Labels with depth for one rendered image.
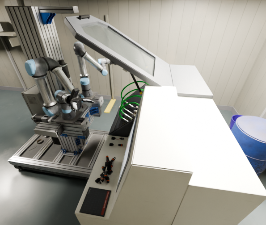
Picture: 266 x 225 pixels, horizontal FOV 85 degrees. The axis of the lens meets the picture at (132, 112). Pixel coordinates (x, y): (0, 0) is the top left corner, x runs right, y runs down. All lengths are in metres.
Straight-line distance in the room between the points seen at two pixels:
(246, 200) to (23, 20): 1.91
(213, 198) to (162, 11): 3.05
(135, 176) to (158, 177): 0.09
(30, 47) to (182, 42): 2.61
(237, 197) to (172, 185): 0.24
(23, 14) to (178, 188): 1.68
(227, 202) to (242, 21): 3.20
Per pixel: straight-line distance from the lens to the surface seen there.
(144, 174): 0.61
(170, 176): 0.60
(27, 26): 1.73
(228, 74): 3.81
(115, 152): 1.34
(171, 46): 3.38
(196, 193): 0.71
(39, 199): 2.51
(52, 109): 1.58
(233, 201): 0.77
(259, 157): 2.36
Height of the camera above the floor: 2.01
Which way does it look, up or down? 35 degrees down
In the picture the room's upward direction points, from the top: straight up
